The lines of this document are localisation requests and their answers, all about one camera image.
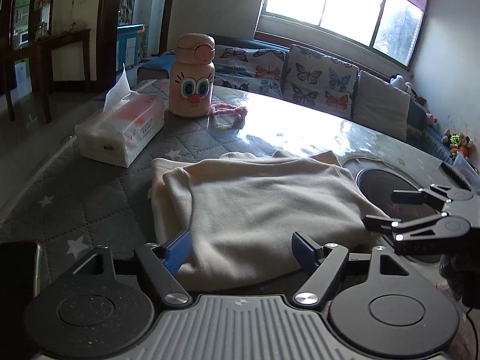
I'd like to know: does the round black induction hob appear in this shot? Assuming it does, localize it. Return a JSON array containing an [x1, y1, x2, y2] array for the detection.
[[354, 166, 448, 265]]

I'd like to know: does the blue blanket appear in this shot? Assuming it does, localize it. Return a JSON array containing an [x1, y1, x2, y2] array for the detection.
[[137, 55, 175, 83]]

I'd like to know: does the dark blue sofa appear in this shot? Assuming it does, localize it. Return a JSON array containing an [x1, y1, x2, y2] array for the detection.
[[136, 34, 459, 166]]

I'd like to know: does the pink fluffy hair tie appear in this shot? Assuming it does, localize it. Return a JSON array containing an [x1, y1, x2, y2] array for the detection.
[[207, 101, 249, 130]]

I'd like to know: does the butterfly print sofa cushion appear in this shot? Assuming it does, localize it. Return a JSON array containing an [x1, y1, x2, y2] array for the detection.
[[214, 45, 287, 99]]

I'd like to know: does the stuffed toys pile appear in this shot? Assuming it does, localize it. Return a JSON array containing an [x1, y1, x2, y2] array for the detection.
[[442, 128, 473, 159]]

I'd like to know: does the dark wooden display cabinet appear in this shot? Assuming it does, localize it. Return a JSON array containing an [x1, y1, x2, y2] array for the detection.
[[1, 0, 91, 124]]

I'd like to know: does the black remote control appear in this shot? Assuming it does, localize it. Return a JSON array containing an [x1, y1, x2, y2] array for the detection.
[[439, 162, 473, 192]]

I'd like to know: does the cream knit garment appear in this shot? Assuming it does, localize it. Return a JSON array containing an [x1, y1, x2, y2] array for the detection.
[[151, 150, 382, 292]]

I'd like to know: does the pink cartoon face bottle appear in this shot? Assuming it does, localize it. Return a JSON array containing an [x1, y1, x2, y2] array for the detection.
[[168, 33, 216, 118]]

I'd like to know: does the white tissue pack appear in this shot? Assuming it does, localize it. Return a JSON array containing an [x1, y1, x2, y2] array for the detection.
[[75, 72, 166, 168]]

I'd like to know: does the plain beige sofa cushion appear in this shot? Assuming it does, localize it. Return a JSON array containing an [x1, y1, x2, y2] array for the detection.
[[352, 71, 410, 141]]

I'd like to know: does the black smartphone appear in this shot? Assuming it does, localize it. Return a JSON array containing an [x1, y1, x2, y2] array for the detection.
[[0, 241, 41, 350]]

